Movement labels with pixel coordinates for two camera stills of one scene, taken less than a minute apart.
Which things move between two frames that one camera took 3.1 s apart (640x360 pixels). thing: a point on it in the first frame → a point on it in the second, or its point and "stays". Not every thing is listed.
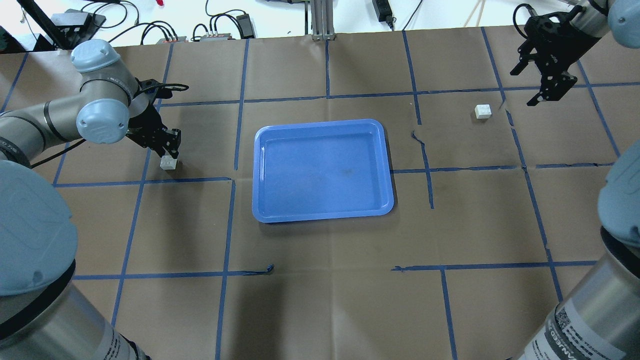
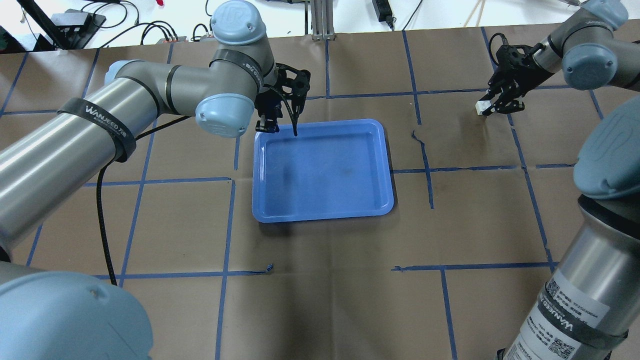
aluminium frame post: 322,20 stays
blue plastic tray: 321,171 stays
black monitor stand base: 76,26 stays
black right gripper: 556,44 → 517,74
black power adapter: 384,11 stays
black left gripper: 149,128 → 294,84
